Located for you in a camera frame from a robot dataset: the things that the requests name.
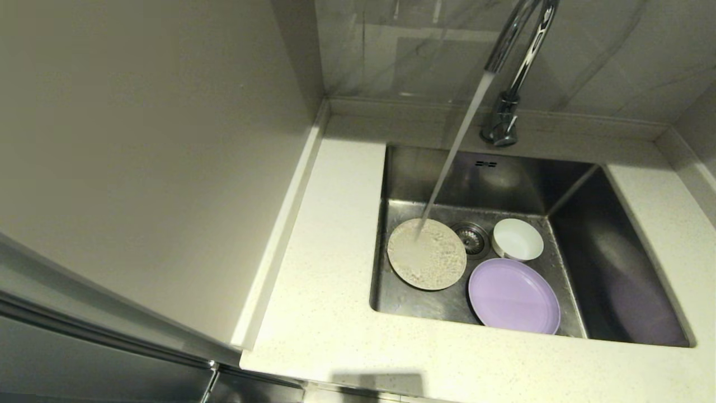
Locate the beige round plate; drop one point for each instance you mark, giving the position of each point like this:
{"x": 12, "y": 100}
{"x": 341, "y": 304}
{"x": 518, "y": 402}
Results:
{"x": 433, "y": 266}

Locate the clear water stream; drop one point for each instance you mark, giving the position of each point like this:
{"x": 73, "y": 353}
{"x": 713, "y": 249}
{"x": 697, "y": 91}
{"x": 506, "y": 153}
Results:
{"x": 455, "y": 151}

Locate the tall beige cabinet side panel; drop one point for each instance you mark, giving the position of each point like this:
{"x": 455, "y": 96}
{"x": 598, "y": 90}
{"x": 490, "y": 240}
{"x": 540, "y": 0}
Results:
{"x": 140, "y": 140}

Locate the stainless steel sink basin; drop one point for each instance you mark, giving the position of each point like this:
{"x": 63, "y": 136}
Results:
{"x": 503, "y": 184}

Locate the purple round plate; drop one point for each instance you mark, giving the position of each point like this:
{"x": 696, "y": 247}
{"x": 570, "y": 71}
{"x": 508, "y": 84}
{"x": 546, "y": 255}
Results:
{"x": 514, "y": 296}

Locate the grey glossy cabinet door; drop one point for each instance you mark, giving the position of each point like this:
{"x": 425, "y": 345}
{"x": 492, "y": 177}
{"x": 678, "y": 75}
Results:
{"x": 84, "y": 364}

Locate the white bowl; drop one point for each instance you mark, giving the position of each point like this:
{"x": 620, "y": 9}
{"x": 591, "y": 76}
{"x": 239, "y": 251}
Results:
{"x": 519, "y": 239}

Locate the metal sink drain strainer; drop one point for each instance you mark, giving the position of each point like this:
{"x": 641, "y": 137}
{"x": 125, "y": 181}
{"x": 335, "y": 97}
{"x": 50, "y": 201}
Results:
{"x": 475, "y": 240}

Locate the chrome gooseneck faucet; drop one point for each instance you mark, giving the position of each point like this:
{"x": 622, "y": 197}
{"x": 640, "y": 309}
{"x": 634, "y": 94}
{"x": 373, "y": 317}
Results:
{"x": 502, "y": 115}

